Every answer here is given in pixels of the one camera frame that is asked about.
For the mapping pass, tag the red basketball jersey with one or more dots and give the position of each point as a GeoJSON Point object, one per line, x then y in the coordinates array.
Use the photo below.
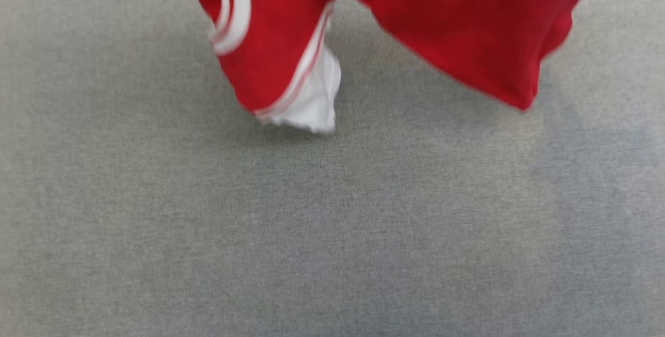
{"type": "Point", "coordinates": [467, 15]}

